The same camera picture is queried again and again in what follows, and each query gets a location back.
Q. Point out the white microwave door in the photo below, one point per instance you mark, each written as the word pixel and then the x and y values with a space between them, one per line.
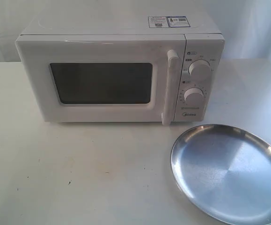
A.
pixel 104 78

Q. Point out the white microwave oven body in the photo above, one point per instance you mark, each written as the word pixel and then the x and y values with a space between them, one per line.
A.
pixel 204 41

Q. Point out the lower white control knob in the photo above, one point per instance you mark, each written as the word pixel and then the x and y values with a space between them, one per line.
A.
pixel 194 96

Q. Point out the white control knob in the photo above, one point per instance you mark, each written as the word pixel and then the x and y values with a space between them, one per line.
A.
pixel 194 96
pixel 200 69

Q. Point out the upper white control knob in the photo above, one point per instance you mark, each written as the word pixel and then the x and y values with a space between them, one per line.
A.
pixel 200 69

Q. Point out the blue white label sticker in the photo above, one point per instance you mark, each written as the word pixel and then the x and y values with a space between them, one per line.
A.
pixel 168 22

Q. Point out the round stainless steel plate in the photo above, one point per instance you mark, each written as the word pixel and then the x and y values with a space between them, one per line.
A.
pixel 224 171

